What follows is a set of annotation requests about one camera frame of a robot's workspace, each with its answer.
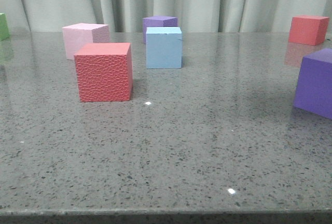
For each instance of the light blue foam cube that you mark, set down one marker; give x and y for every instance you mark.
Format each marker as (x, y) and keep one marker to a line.
(163, 47)

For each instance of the near textured red foam cube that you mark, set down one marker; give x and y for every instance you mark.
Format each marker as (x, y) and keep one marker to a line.
(104, 72)

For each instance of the far purple foam cube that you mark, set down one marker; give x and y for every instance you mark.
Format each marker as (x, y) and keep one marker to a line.
(158, 21)

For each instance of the purple foam cube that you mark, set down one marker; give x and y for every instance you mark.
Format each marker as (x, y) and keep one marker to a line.
(313, 91)
(158, 21)

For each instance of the pink foam cube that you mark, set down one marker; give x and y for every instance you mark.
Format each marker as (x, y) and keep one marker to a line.
(77, 35)

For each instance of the near purple foam cube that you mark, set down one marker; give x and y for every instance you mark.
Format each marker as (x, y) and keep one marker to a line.
(313, 91)

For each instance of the far red foam cube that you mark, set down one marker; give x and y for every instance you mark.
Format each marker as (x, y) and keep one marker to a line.
(308, 30)

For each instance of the grey pleated curtain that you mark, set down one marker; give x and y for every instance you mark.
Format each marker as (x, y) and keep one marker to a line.
(193, 15)

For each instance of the green foam cube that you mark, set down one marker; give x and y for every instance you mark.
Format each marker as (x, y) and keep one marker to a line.
(4, 30)

